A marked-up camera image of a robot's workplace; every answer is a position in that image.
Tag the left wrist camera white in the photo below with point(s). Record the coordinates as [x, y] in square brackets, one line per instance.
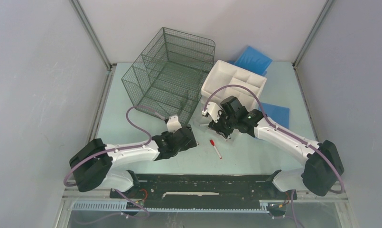
[173, 123]

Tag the green wire mesh basket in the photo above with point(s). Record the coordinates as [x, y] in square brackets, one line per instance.
[168, 74]

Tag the red cap marker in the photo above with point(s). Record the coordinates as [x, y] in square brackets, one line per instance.
[215, 148]

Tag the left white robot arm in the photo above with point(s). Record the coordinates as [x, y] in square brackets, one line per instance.
[101, 165]

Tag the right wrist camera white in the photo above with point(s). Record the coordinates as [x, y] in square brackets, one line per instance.
[213, 110]

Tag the black front rail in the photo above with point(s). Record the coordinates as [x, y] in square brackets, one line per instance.
[207, 192]

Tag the blue folder at right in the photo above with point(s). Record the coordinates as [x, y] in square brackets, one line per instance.
[278, 114]

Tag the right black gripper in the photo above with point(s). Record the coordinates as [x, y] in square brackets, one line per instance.
[218, 127]

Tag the blue folder at back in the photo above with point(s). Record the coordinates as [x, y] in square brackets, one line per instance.
[253, 61]

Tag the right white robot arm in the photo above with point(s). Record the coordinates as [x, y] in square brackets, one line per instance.
[321, 163]

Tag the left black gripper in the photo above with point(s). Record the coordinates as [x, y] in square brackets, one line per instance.
[191, 143]

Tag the white plastic drawer organizer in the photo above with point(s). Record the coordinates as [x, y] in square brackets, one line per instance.
[222, 74]

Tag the blue folder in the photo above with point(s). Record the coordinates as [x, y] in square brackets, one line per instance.
[278, 114]
[253, 61]

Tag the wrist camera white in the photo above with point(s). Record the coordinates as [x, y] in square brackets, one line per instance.
[173, 123]
[213, 110]

